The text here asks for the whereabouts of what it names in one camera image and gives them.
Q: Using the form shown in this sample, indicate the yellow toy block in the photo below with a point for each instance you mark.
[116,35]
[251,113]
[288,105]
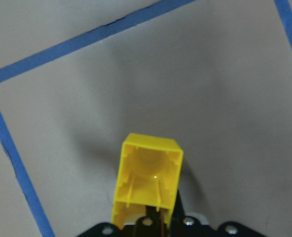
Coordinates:
[148,175]

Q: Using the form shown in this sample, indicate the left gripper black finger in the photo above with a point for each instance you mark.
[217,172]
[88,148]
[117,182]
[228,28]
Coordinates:
[178,211]

